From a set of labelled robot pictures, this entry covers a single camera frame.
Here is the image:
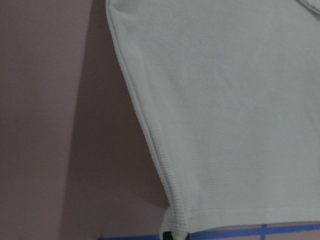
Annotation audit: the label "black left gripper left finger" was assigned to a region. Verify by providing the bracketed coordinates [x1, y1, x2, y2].
[162, 231, 173, 240]

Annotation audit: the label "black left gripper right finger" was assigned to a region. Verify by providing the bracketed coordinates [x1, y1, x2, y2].
[186, 233, 192, 240]

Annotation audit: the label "olive green long-sleeve shirt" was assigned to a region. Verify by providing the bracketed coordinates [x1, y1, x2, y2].
[105, 0, 320, 240]

